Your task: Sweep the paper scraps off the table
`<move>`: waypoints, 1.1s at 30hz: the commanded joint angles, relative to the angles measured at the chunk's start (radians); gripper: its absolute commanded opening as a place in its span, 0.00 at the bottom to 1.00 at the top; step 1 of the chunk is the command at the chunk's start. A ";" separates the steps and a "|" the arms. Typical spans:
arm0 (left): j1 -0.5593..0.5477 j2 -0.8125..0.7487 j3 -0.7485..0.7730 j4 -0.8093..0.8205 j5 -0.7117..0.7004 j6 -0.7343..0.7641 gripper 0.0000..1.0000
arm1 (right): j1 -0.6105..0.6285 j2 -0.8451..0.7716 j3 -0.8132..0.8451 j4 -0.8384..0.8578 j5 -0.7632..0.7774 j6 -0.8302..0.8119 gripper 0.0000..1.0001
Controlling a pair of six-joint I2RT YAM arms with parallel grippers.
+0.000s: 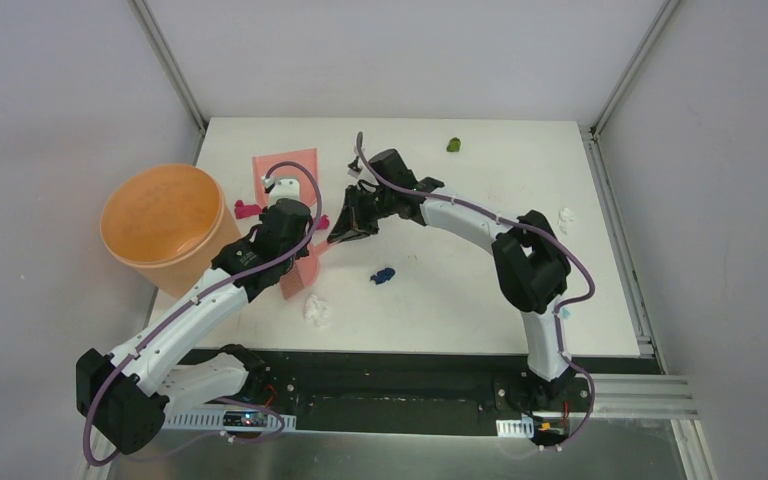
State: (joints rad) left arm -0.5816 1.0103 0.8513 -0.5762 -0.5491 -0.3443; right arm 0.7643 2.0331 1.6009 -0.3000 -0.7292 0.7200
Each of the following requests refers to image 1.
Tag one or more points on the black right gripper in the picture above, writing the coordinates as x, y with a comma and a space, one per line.
353, 223

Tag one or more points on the pink plastic dustpan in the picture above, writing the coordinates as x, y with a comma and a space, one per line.
307, 158

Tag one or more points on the pink hand brush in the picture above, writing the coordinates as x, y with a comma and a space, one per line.
304, 271

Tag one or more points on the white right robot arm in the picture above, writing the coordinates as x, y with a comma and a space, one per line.
531, 269

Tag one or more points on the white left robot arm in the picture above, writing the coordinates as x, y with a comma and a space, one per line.
128, 394

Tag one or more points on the magenta paper scrap near dustpan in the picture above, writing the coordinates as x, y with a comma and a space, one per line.
324, 223

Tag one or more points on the dark blue paper scrap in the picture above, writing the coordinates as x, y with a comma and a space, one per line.
382, 276

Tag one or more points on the green paper scrap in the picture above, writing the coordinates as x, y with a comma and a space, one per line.
454, 145

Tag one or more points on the magenta paper scrap by bucket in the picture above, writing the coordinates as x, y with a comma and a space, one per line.
244, 211

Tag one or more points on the orange plastic bucket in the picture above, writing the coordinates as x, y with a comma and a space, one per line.
168, 223

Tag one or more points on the small white paper scrap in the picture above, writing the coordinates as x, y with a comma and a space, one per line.
565, 216

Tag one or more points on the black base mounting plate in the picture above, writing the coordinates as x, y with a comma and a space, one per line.
414, 394

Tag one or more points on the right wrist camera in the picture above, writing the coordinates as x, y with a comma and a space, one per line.
355, 168

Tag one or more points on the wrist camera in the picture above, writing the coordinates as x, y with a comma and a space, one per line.
355, 168
278, 188

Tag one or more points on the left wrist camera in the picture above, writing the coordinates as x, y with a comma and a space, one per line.
278, 188

